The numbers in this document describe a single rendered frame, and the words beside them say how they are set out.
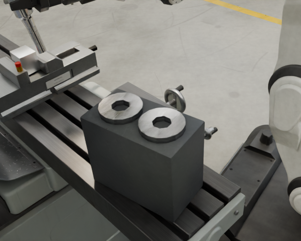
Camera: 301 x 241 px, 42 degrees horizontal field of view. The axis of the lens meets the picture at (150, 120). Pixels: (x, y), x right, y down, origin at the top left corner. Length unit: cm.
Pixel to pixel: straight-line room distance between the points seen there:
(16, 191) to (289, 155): 75
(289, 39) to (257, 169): 56
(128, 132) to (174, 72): 224
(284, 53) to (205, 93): 177
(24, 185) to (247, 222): 67
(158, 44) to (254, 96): 102
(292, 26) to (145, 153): 46
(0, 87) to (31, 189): 30
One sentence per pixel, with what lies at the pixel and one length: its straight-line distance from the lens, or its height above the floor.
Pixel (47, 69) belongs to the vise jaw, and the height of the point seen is 101.
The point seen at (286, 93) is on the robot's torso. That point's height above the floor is 103.
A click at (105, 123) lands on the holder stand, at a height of 111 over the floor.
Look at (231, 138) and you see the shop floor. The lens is 239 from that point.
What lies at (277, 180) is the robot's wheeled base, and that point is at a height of 57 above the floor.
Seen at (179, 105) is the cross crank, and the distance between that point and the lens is 161.
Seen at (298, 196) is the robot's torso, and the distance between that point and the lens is 119.
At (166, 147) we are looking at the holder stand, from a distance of 70.
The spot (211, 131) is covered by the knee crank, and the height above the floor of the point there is 51.
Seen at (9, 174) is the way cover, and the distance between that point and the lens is 108.
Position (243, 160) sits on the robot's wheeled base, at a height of 59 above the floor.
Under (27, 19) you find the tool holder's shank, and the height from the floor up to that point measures 119.
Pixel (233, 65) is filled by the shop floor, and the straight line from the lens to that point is 306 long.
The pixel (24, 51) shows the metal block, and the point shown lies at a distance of 118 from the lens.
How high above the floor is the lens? 159
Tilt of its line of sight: 39 degrees down
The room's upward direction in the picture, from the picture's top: 5 degrees counter-clockwise
